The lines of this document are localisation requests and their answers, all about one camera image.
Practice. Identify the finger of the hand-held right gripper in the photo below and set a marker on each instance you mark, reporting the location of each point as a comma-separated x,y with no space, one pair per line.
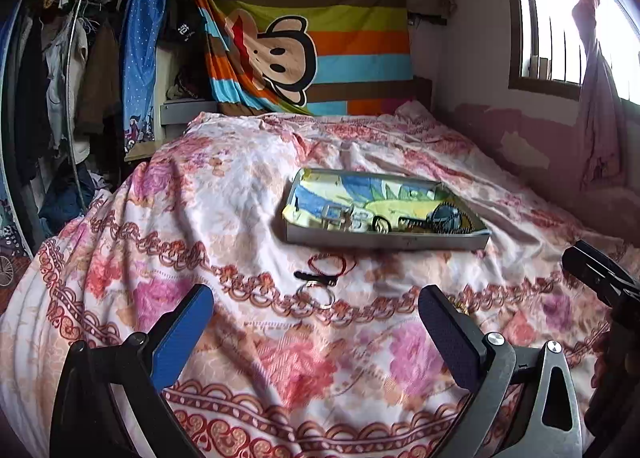
600,270

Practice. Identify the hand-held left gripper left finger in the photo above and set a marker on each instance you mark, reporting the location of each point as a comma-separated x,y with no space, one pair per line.
182,333

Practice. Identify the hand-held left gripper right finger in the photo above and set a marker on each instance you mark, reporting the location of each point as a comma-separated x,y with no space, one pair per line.
447,333

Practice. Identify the metal tin tray with car picture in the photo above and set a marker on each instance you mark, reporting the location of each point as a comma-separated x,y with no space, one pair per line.
325,238

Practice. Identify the person's right hand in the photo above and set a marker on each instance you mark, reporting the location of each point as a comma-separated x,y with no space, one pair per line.
604,360

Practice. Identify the floral pink bedsheet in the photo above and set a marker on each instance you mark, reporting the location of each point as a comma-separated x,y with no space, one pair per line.
250,238

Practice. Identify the small black clip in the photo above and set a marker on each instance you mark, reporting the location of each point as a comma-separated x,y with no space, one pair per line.
302,275

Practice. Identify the pink curtain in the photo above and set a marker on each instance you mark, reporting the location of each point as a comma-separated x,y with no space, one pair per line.
600,113

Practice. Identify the white bedside cabinet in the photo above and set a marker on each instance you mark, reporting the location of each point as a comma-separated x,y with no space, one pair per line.
185,113

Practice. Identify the barred window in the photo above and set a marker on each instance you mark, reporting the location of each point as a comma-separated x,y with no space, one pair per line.
545,38

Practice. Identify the brown wooden headboard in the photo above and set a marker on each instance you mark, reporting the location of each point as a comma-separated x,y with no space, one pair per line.
422,91

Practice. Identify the row of hanging clothes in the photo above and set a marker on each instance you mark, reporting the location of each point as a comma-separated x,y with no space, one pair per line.
65,88

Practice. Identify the blue dotted wardrobe curtain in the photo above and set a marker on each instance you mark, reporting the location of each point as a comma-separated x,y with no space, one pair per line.
142,63

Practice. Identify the striped monkey blanket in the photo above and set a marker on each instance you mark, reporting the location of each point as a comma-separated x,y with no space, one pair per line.
360,38

